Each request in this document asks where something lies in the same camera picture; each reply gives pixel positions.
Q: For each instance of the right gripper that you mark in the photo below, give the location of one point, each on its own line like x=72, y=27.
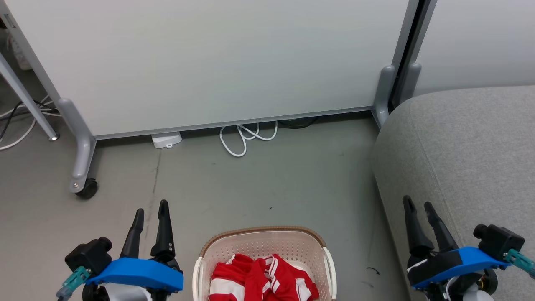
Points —
x=434, y=263

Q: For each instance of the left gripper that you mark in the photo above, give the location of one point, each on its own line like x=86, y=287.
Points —
x=125, y=294

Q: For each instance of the red and white striped garment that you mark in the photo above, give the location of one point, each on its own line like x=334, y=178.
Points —
x=223, y=284

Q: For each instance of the grey fabric sofa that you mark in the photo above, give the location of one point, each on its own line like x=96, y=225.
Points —
x=468, y=159

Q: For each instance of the black caster wheel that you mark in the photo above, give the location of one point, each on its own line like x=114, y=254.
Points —
x=87, y=189

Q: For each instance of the white power adapter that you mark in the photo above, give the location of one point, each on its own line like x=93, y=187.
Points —
x=166, y=139

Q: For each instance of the cream plastic laundry basket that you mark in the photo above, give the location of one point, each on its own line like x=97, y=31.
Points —
x=259, y=244

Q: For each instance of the short grey partition foot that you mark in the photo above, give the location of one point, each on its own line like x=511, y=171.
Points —
x=411, y=81
x=383, y=96

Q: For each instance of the grey metal table leg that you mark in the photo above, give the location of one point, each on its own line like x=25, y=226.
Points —
x=25, y=96

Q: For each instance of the large white partition panel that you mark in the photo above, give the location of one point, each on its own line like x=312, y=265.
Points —
x=209, y=58

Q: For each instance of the narrow white partition panel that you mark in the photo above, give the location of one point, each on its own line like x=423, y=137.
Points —
x=476, y=42

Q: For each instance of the blue right camera mount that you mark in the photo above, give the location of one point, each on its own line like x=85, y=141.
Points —
x=474, y=258

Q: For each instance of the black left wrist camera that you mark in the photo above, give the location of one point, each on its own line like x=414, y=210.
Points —
x=88, y=256

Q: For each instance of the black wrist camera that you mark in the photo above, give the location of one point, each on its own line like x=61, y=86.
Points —
x=88, y=256
x=499, y=241

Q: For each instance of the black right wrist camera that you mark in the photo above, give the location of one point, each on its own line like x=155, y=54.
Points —
x=499, y=241

